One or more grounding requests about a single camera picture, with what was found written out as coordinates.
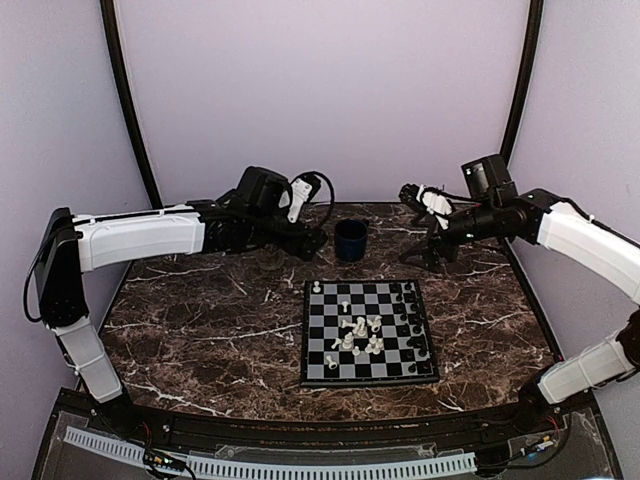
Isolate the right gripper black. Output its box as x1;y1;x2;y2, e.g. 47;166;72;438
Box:
399;200;500;274

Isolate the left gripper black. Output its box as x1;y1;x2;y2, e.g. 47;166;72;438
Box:
247;211;327;261

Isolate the black silver chess board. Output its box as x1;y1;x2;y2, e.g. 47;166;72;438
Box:
301;279;440;388

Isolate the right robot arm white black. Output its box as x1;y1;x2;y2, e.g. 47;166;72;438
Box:
399;155;639;434

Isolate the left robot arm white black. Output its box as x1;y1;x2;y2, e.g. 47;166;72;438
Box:
24;166;332;436

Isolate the dark blue mug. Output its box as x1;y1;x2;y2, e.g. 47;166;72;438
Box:
334;219;369;263

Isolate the white pawn near front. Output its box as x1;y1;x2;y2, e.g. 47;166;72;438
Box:
325;355;338;370

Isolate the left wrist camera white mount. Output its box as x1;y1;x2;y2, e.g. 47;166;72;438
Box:
279;173;321;223

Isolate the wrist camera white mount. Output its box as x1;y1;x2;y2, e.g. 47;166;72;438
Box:
399;184;455;230
279;173;321;223

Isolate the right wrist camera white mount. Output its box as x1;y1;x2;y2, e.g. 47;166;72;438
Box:
399;184;455;230

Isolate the white perforated cable duct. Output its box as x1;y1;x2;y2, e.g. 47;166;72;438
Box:
63;426;478;479

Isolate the black front rail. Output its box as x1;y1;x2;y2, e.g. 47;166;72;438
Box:
54;387;596;451

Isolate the right black frame post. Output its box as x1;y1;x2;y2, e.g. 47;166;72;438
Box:
500;0;545;164

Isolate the black frame post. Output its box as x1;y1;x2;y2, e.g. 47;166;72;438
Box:
500;0;545;164
100;0;163;208

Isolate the left black frame post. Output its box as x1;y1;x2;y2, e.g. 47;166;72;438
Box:
100;0;163;208

